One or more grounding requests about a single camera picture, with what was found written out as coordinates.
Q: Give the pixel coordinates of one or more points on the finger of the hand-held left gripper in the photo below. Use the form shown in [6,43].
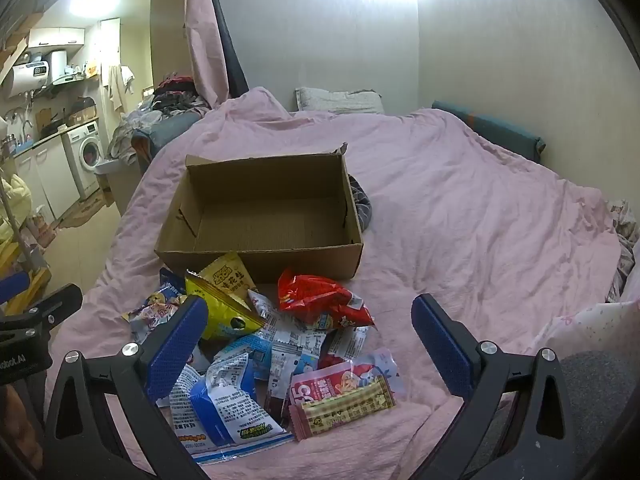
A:
[14,287]
[55,307]

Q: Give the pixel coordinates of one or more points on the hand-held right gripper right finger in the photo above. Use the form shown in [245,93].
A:
[445,350]

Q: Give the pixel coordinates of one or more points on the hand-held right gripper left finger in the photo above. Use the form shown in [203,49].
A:
[175,345]

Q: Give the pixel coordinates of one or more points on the purple cartoon snack packet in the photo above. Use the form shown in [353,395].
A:
[155,310]

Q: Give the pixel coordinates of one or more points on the lime yellow snack packet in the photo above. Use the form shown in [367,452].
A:
[225,315]

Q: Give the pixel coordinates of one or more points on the lilac cartoon snack packet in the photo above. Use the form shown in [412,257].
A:
[382,365]

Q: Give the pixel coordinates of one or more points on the light blue snack packet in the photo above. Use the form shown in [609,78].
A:
[250,347]

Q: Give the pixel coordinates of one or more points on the white printed snack packet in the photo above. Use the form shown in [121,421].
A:
[300,335]
[347,342]

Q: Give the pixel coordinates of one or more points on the pink checkered wafer packet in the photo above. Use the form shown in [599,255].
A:
[345,405]

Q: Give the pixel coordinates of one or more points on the brown cardboard box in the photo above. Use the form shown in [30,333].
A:
[270,230]

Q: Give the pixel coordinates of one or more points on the wooden drying rack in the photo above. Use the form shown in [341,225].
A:
[30,287]

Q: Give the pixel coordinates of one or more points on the yellow cloth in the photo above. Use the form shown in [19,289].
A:
[12,205]

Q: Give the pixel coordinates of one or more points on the floor rug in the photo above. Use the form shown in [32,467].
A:
[82,212]

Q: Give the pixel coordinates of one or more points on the white kitchen cabinet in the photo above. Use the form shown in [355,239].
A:
[47,175]

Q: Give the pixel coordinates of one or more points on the pink blanket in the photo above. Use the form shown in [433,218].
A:
[475,220]

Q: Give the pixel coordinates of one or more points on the floral pillow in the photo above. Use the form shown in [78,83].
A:
[590,325]

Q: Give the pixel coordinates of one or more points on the white washing machine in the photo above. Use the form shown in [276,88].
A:
[85,155]

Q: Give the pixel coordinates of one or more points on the white plastic basin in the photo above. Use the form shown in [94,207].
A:
[106,166]

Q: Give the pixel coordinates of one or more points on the grey fuzzy cloth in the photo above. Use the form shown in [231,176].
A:
[600,410]

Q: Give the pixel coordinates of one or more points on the grey striped garment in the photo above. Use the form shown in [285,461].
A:
[362,205]

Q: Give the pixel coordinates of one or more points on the small brown carton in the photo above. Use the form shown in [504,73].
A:
[82,112]

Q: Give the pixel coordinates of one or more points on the white water heater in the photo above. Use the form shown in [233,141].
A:
[27,80]

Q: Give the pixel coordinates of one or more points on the floral cloth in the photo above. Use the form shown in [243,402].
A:
[625,240]

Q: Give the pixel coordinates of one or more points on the hanging towel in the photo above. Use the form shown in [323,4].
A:
[116,85]

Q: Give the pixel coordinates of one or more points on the pile of clothes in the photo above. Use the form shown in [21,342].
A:
[170,92]

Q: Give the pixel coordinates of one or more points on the grey pillow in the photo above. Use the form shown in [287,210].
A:
[340,100]

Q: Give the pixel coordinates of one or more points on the dark curtain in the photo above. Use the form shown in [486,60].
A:
[232,60]

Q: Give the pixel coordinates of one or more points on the pink hanging sheet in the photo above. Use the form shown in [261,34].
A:
[202,35]

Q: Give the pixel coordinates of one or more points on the white wall cabinet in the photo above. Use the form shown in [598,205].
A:
[55,37]

